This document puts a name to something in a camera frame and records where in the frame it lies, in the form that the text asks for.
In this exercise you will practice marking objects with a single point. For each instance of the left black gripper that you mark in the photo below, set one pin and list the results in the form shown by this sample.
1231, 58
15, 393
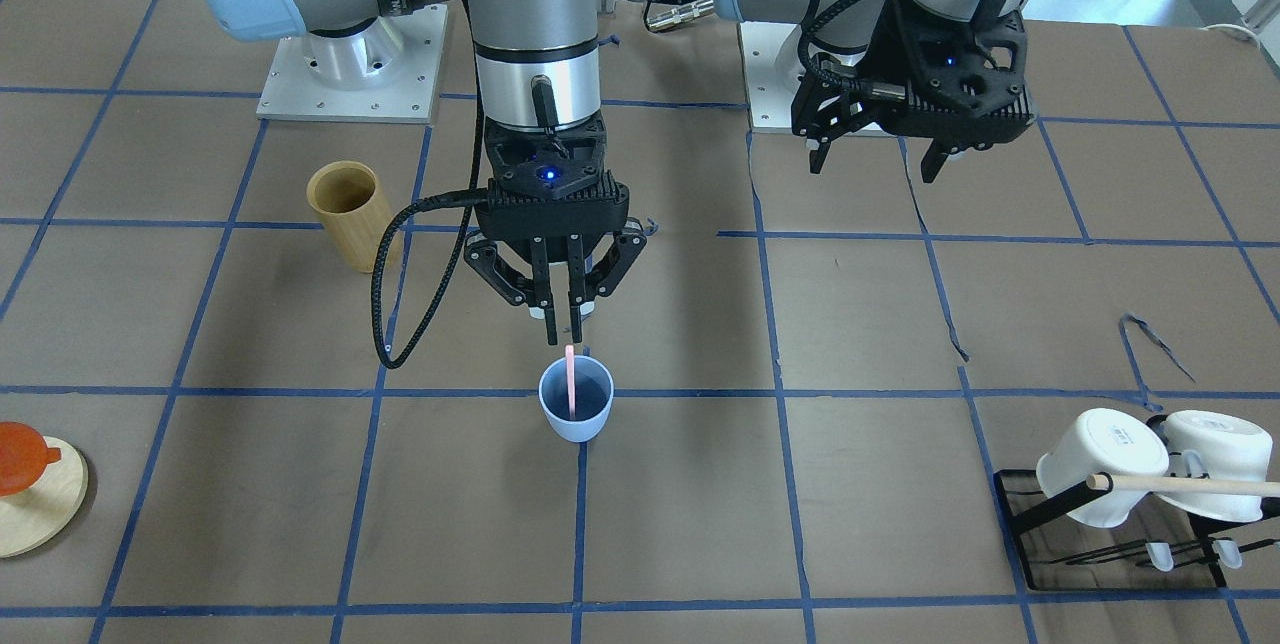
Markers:
897, 47

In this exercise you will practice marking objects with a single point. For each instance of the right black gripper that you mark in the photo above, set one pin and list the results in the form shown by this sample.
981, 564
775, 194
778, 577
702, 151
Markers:
497, 273

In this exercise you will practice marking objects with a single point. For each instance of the pink chopstick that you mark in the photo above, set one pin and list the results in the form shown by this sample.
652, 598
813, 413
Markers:
570, 381

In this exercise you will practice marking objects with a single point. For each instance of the light blue plastic cup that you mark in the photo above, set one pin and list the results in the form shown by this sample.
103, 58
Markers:
577, 400

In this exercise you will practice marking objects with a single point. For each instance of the bamboo wooden cup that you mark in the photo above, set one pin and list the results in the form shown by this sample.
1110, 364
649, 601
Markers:
348, 200

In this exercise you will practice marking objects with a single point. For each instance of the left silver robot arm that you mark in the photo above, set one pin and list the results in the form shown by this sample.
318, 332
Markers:
832, 36

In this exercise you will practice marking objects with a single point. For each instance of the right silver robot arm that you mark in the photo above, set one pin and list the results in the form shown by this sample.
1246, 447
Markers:
539, 122

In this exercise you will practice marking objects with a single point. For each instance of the orange cup on stand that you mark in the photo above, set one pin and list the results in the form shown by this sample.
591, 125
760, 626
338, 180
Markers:
25, 455

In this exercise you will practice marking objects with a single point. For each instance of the white mug with face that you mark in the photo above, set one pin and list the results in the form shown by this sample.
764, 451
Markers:
1101, 440

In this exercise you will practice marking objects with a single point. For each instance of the wooden mug tree stand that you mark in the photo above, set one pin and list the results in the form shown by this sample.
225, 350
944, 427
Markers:
35, 516

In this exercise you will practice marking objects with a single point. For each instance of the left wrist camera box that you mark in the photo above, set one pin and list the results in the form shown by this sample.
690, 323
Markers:
961, 86

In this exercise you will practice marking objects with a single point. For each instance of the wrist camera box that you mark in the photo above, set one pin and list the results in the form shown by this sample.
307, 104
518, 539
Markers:
591, 213
961, 86

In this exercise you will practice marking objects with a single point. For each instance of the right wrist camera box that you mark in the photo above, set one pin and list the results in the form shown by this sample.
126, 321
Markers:
591, 213

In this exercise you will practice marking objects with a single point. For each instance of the black wire mug rack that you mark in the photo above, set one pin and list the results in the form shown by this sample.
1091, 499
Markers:
1113, 532

